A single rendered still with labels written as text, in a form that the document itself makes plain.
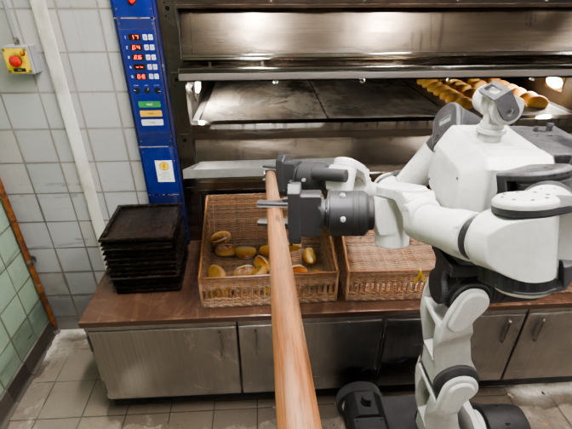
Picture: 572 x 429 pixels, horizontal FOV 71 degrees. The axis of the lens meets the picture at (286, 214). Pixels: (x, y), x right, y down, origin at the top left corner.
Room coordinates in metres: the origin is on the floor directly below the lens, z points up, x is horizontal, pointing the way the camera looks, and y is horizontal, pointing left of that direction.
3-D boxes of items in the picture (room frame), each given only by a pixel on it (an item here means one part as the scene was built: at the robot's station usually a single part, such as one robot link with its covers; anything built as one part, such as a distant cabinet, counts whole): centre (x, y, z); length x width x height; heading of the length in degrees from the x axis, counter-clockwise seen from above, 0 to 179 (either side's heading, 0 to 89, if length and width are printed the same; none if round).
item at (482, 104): (0.90, -0.47, 1.47); 0.10 x 0.07 x 0.09; 179
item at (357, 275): (1.50, -0.51, 0.72); 0.56 x 0.49 x 0.28; 92
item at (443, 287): (0.89, -0.56, 1.01); 0.28 x 0.13 x 0.18; 93
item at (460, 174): (0.89, -0.53, 1.27); 0.34 x 0.30 x 0.36; 179
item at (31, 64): (1.63, 1.01, 1.46); 0.10 x 0.07 x 0.10; 93
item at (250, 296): (1.47, 0.08, 0.72); 0.56 x 0.49 x 0.28; 94
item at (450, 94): (2.24, -1.04, 1.21); 0.61 x 0.48 x 0.06; 3
